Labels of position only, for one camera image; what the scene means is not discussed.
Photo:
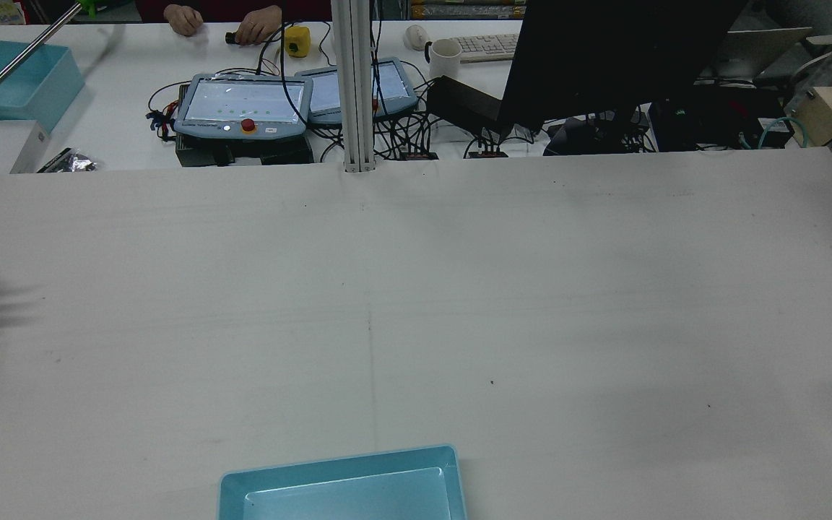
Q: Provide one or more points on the person's left hand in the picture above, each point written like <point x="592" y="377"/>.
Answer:
<point x="258" y="25"/>

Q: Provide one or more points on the person's right hand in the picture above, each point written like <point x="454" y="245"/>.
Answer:
<point x="185" y="19"/>

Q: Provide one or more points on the dark red clothed torso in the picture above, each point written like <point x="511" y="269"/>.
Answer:
<point x="228" y="3"/>

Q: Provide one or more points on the yellow emergency stop box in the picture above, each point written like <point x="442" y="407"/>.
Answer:
<point x="297" y="42"/>

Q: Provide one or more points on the blue grey teach pendant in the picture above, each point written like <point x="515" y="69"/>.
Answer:
<point x="243" y="101"/>
<point x="394" y="83"/>

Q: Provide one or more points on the green clamp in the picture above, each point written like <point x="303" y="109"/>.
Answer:
<point x="88" y="7"/>

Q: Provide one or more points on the dark grey equipment box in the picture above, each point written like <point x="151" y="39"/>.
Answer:
<point x="279" y="152"/>

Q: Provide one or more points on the white computer mouse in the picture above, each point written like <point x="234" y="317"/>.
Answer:
<point x="417" y="37"/>

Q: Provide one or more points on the large light blue bin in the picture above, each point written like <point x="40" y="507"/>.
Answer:
<point x="33" y="79"/>

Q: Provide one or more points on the shiny metal stand rod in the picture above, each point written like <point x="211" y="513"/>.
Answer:
<point x="19" y="61"/>

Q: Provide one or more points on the silver foil packet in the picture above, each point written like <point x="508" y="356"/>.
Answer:
<point x="73" y="162"/>

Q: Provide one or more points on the white mug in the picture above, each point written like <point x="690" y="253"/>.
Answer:
<point x="446" y="61"/>

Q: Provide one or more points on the small white box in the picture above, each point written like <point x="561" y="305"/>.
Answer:
<point x="22" y="144"/>

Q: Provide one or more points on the black red power strip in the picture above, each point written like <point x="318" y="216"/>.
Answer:
<point x="487" y="153"/>
<point x="418" y="154"/>

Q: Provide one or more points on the yellow printed boxes stack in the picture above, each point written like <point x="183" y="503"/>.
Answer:
<point x="466" y="9"/>

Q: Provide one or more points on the black power adapter box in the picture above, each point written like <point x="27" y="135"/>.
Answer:
<point x="459" y="101"/>

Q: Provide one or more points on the white computer keyboard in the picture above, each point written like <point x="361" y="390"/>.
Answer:
<point x="488" y="47"/>

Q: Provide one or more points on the black computer monitor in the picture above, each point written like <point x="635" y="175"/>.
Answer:
<point x="604" y="58"/>

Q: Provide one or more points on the black electronics box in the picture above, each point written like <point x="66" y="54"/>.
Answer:
<point x="712" y="119"/>

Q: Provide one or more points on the light blue plastic bin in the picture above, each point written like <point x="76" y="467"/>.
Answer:
<point x="344" y="491"/>

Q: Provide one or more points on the grey laptop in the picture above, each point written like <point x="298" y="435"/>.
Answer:
<point x="755" y="50"/>

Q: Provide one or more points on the light wooden block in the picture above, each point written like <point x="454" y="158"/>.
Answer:
<point x="820" y="108"/>

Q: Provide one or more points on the aluminium profile post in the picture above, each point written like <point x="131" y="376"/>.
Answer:
<point x="354" y="87"/>

